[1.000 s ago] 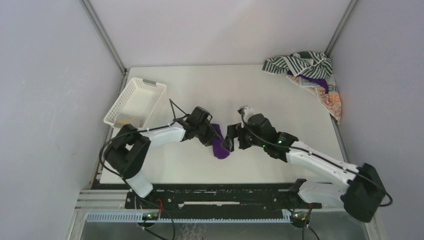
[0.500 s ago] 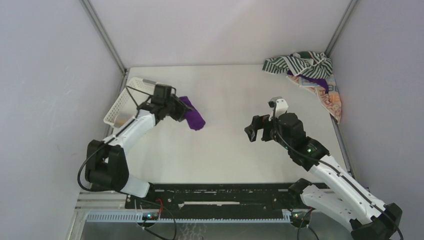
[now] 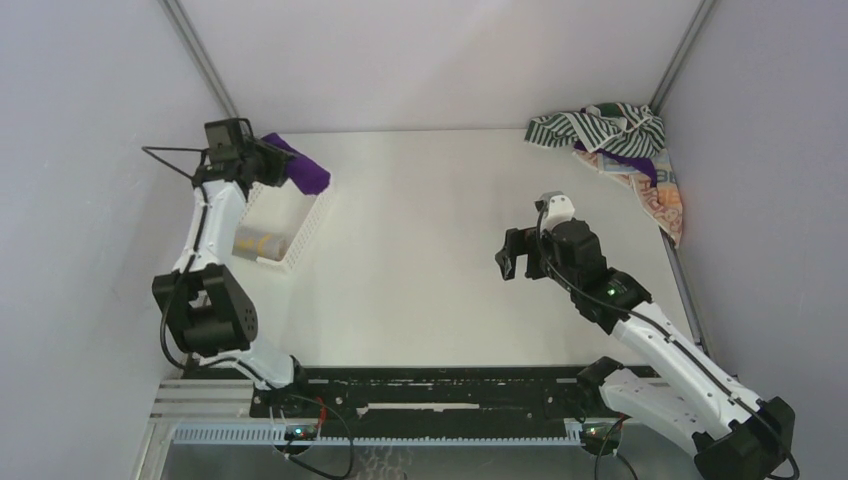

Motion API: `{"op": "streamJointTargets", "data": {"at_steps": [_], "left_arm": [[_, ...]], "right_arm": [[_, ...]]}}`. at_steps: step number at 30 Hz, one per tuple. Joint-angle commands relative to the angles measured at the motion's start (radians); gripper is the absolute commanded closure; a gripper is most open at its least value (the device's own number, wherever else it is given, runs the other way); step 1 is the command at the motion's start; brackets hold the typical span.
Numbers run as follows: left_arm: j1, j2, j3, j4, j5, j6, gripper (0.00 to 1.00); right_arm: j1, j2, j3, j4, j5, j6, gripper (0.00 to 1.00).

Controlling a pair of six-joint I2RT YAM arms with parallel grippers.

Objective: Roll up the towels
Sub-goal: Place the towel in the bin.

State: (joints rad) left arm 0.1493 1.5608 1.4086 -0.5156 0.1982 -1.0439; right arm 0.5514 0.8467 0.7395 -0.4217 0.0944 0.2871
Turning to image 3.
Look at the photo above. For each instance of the controller board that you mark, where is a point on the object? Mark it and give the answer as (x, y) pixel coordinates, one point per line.
(600, 440)
(300, 433)

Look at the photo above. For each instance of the aluminium corner post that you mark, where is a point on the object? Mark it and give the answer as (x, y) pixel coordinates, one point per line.
(181, 22)
(681, 54)

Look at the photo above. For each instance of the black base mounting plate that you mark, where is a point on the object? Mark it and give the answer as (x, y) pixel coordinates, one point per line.
(485, 402)

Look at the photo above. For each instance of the cream bear print towel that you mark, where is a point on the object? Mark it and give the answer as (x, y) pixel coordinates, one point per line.
(662, 202)

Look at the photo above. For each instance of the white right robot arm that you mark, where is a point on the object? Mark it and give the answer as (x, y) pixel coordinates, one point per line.
(728, 430)

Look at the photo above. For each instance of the purple towel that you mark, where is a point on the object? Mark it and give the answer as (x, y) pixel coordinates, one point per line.
(307, 175)

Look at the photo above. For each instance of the aluminium corner post right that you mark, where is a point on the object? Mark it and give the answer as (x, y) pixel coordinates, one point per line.
(681, 54)

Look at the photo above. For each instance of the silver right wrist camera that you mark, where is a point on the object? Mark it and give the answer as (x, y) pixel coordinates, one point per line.
(555, 207)

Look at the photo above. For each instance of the white plastic basket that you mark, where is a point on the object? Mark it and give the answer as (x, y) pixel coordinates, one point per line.
(285, 210)

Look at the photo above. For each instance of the right controller board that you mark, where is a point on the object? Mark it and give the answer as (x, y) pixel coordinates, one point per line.
(600, 440)

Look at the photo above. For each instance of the left controller board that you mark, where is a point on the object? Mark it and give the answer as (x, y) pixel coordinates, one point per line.
(300, 433)

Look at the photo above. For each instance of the yellow grey patterned towel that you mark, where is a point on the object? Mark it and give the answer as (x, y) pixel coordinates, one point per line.
(254, 243)

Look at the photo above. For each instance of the aluminium corner post left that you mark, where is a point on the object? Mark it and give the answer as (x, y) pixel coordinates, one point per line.
(181, 22)

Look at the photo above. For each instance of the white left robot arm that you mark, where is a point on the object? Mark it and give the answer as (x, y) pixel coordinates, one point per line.
(208, 319)

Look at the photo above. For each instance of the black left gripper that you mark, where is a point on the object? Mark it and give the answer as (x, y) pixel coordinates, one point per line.
(279, 161)

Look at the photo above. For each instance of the green white striped towel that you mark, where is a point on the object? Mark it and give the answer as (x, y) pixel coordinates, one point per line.
(621, 129)

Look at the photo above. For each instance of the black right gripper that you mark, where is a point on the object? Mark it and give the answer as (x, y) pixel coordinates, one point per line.
(525, 248)

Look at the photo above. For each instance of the white slotted cable duct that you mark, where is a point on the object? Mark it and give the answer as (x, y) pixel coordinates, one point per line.
(267, 435)

